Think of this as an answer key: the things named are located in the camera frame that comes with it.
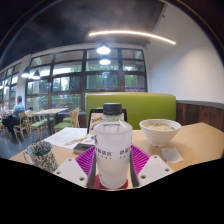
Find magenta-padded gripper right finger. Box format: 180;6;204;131
129;144;174;189

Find flat round red coaster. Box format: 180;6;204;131
93;173;130;191

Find clear plastic water bottle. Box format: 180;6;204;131
92;102;133;190

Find green upholstered bench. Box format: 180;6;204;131
85;92;177;130

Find wooden dining table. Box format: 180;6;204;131
32;107;70;134

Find white paper sheets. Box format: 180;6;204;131
43;126;89;150

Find white ceramic bowl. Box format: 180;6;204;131
139;118;182;148

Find sticker-covered laptop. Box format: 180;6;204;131
87;108;128;135

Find person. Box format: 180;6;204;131
2;95;26;138
0;101;8;118

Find long curved ceiling light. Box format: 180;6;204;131
88;30;177;46

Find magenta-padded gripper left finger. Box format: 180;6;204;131
53;145;98;189

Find speckled ceramic mug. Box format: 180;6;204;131
22;140;60;173

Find group of wooden green-seated chairs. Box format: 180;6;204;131
0;107;82;143

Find group of pendant lamps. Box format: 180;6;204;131
20;43;112;80

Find dark-framed window front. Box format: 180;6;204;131
0;48;148;113

